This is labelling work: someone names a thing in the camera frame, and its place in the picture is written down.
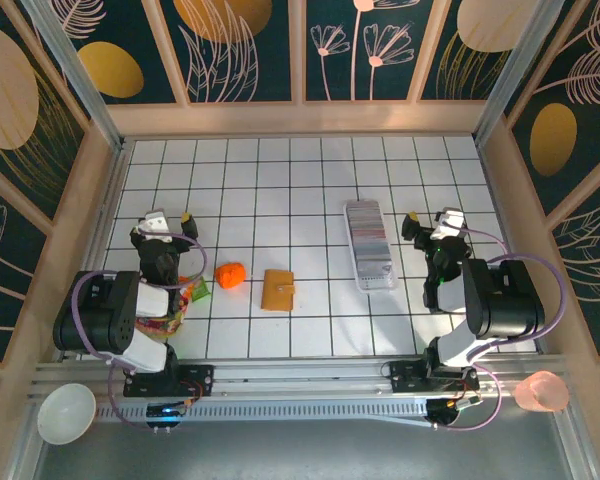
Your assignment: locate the orange leather card holder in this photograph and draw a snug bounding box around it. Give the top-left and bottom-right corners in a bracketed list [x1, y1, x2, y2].
[260, 268, 296, 314]

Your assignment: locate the row of assorted credit cards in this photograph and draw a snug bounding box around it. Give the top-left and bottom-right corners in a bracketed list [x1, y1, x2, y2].
[347, 202, 394, 281]

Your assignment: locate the clear plastic card tray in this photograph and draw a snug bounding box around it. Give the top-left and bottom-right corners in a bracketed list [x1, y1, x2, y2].
[342, 198, 400, 294]

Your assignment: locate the orange plush ball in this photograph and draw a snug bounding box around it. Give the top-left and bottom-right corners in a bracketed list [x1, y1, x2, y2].
[214, 260, 246, 291]

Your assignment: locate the colourful snack bag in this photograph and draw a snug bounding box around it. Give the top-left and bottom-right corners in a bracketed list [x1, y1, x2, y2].
[134, 277, 194, 337]

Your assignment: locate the black controller board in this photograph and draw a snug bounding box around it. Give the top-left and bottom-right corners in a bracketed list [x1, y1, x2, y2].
[146, 402, 185, 432]
[426, 395, 483, 431]

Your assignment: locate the pink plastic cup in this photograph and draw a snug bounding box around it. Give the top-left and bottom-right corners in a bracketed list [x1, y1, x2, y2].
[512, 370, 570, 414]

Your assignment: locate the white bowl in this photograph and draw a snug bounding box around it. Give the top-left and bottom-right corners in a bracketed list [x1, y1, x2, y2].
[37, 383, 97, 446]

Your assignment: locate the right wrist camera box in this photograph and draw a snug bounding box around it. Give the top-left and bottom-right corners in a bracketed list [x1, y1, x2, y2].
[432, 207, 466, 241]

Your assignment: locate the aluminium side rail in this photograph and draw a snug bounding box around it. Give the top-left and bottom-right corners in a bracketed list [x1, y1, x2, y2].
[475, 137, 547, 354]
[62, 139, 134, 361]

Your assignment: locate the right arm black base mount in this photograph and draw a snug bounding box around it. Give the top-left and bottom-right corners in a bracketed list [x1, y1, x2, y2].
[388, 358, 481, 396]

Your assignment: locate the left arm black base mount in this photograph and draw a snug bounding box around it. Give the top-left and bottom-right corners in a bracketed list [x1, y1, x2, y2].
[123, 363, 216, 399]

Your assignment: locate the aluminium frame post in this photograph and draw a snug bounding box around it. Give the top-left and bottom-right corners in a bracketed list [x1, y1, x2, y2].
[472, 0, 567, 146]
[19, 0, 129, 151]

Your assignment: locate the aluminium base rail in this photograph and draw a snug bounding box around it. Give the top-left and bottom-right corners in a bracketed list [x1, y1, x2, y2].
[29, 355, 571, 401]

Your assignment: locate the slotted grey cable duct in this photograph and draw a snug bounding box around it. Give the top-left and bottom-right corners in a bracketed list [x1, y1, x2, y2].
[94, 399, 431, 425]

